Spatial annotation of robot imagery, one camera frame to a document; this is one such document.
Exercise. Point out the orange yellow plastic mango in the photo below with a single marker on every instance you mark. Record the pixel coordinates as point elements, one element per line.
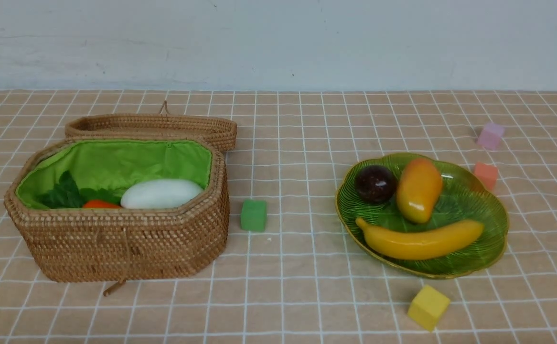
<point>419,188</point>

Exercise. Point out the white plastic radish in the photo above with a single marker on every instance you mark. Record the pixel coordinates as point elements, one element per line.
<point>160,194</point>

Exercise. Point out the yellow foam cube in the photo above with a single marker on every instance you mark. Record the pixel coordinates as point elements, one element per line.
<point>428,307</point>

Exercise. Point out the yellow plastic banana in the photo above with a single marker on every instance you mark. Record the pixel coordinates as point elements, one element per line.
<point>438,242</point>

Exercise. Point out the orange foam cube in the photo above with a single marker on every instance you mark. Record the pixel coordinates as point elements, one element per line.
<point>487,174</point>

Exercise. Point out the green glass leaf plate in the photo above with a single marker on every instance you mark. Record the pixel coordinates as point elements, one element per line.
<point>463,197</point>

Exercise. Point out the green foam cube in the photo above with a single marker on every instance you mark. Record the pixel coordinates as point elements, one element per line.
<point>253,215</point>

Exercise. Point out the pink foam cube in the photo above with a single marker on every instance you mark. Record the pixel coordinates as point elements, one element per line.
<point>491,136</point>

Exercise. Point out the woven wicker basket green lining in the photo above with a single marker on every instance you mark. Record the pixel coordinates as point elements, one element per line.
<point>90,245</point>

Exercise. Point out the woven wicker basket lid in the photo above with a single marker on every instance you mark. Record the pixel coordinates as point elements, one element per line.
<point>218,132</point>

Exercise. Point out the dark purple mangosteen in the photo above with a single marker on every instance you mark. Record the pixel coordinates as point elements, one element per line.
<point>375,184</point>

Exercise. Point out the orange plastic carrot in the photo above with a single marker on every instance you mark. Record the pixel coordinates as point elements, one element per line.
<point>66,194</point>

